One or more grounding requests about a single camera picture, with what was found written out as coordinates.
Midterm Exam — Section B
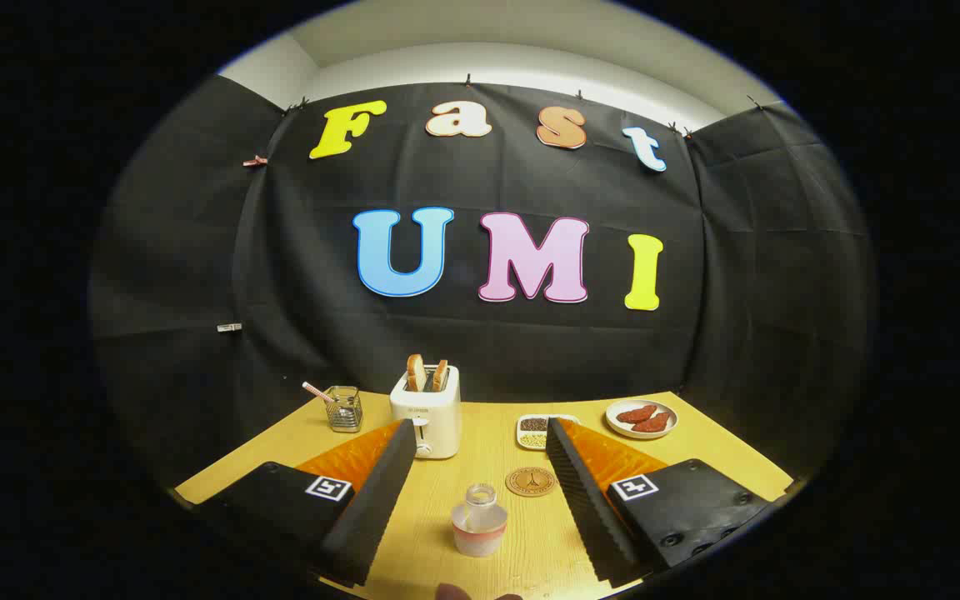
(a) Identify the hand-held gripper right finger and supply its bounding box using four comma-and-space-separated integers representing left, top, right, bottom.
545, 417, 781, 588

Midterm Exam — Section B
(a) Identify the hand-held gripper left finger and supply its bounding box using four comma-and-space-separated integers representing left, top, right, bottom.
192, 418, 418, 588

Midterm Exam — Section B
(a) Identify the round cork coaster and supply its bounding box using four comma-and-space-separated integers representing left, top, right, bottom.
505, 466, 560, 498

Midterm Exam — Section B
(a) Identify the clear juice bottle pink label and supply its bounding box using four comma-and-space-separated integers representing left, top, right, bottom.
450, 483, 508, 558

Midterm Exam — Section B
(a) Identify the white round plate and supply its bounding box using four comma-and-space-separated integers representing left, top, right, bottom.
604, 399, 679, 440

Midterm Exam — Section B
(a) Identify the white divided seed dish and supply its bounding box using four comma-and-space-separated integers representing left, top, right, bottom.
516, 413, 581, 452

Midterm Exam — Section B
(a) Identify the white toaster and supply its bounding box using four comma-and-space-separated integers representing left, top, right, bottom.
389, 364, 462, 460

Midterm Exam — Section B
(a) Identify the wooden table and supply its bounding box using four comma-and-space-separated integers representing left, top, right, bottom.
173, 390, 796, 600

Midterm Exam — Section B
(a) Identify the black backdrop cloth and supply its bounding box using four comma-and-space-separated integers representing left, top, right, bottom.
88, 73, 877, 493

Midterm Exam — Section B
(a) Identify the wire mesh holder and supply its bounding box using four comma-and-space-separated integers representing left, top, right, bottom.
323, 385, 363, 433

